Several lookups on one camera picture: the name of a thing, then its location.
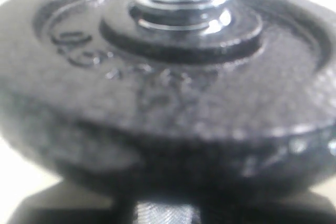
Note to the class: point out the black plate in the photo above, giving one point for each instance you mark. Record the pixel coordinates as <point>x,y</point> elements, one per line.
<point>85,95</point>

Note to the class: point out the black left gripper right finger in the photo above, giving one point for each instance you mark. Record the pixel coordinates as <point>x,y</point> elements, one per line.
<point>300,206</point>

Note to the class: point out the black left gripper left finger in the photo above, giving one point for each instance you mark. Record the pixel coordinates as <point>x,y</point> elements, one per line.
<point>67,203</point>

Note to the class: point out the chrome threaded dumbbell bar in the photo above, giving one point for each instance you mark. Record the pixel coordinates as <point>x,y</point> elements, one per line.
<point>185,29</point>

